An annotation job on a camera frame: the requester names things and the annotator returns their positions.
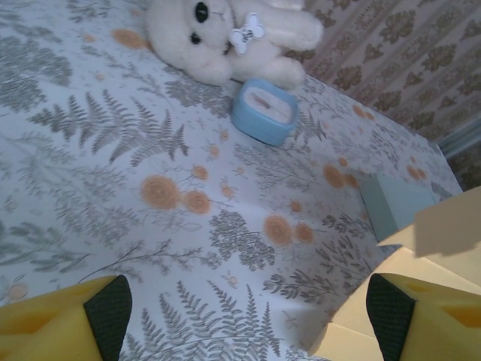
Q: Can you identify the light blue paper box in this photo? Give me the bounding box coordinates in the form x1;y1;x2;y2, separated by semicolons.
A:
358;172;440;241

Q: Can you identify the orange paper box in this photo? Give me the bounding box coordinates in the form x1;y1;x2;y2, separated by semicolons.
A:
307;186;481;361

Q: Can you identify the small blue square box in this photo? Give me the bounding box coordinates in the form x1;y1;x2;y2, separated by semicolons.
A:
229;78;300;147

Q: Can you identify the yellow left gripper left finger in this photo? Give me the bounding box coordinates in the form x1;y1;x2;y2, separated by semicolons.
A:
0;274;133;361

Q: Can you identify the aluminium corner post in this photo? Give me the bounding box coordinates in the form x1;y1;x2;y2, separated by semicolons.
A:
437;119;481;161

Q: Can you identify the cream plush dog toy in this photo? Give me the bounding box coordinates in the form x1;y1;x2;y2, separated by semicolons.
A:
144;0;325;91

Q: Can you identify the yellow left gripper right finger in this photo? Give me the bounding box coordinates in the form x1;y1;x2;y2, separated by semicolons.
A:
366;272;481;361

